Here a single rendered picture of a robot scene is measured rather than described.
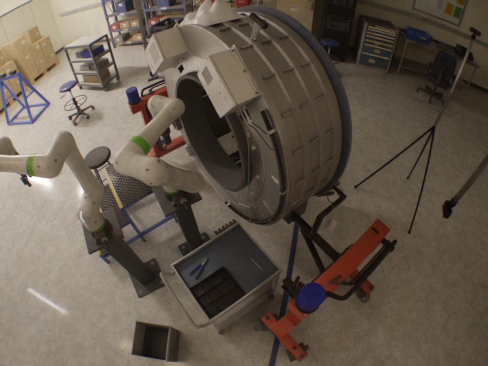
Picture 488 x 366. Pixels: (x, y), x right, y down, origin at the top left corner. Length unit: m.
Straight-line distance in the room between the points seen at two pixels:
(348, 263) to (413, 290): 1.43
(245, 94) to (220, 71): 0.14
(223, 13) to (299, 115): 0.67
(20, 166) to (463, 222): 4.11
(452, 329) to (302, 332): 1.56
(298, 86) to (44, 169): 1.23
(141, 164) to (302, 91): 0.78
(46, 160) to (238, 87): 0.93
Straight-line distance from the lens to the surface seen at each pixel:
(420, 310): 2.77
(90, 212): 1.55
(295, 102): 1.17
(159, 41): 1.54
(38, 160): 1.35
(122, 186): 2.36
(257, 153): 1.31
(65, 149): 1.39
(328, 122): 1.34
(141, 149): 1.22
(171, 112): 1.38
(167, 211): 1.64
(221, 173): 1.95
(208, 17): 1.41
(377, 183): 3.25
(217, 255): 1.72
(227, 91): 1.06
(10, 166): 1.49
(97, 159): 3.06
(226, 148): 2.14
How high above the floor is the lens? 2.23
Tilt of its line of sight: 51 degrees down
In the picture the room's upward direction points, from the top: 2 degrees counter-clockwise
